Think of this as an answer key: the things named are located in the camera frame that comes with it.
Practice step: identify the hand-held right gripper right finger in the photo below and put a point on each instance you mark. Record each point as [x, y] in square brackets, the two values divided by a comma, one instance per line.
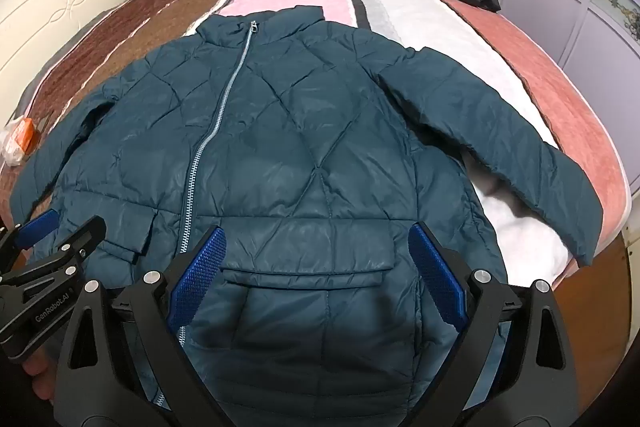
[435, 277]

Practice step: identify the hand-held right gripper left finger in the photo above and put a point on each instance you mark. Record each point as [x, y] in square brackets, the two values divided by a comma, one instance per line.
[200, 272]

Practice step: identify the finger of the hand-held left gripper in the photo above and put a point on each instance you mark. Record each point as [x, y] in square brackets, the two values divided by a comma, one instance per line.
[50, 292]
[37, 223]

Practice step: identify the teal puffer jacket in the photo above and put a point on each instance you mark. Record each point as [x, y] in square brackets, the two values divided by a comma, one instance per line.
[300, 132]

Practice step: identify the person's left hand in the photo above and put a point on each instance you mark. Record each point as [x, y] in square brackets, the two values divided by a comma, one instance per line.
[42, 377]

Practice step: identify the lilac wardrobe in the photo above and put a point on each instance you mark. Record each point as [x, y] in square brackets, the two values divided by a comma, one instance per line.
[560, 7]

